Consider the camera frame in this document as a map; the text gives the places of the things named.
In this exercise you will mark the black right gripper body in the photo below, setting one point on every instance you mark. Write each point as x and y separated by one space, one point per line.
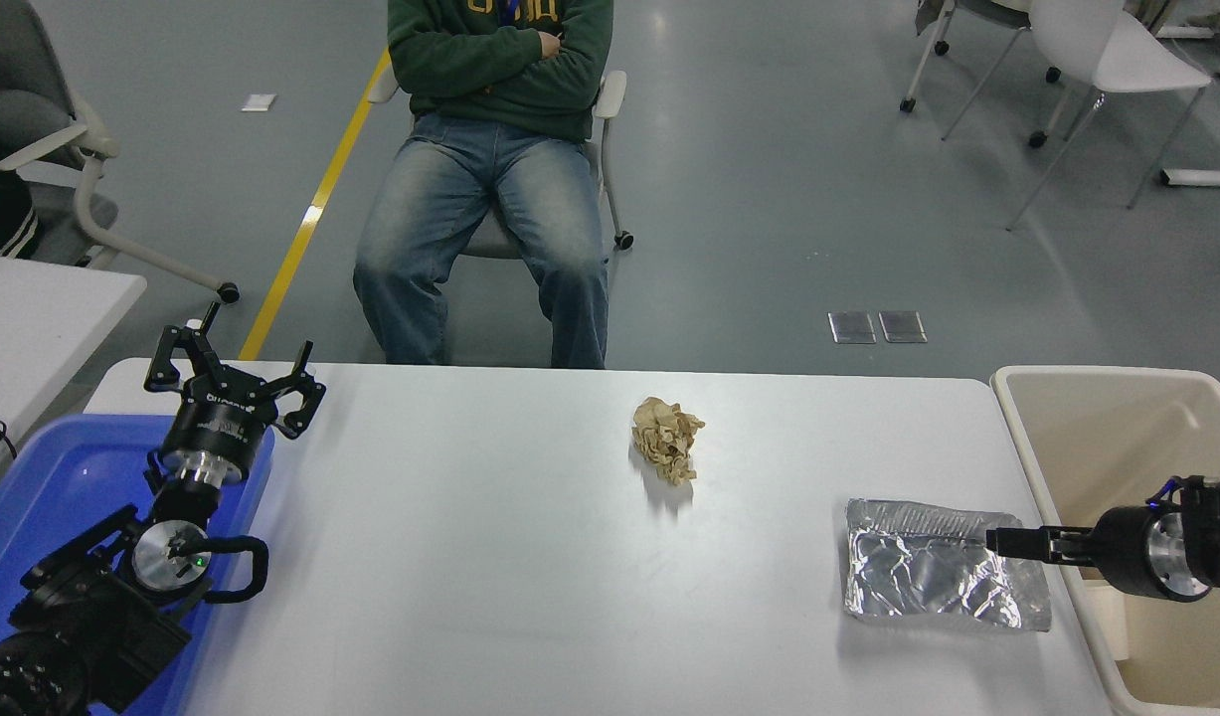
1125 552

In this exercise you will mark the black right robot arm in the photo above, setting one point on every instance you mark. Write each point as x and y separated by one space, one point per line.
1216 537

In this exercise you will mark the blue plastic tray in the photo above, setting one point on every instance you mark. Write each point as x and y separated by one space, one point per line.
63 477

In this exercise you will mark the silver floor socket cover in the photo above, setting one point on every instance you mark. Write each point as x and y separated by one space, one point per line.
852 327
903 326

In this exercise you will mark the large pale plastic bin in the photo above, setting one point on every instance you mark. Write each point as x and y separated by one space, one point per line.
1097 447

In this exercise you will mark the person's right hand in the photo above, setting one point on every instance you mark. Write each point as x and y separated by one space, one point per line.
550 44

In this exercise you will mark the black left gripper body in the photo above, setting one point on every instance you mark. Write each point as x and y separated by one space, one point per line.
217 423

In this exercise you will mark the white paper cup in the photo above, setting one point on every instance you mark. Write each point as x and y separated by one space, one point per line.
1107 628

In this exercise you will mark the white chair with metal legs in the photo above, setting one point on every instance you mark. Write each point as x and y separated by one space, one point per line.
1127 50

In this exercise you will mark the silver foil tray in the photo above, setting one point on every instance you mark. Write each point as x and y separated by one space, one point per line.
918 577

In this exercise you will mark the grey office chair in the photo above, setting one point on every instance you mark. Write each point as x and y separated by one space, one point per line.
13 60

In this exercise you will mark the tan paper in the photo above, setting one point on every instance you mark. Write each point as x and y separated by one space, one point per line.
667 438

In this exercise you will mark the white side table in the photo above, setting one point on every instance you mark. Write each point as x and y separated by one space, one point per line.
33 318

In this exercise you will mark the rolling chair with castors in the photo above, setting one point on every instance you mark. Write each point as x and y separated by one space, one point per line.
987 10

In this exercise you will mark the white floor bar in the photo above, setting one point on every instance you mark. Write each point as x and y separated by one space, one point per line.
1206 178

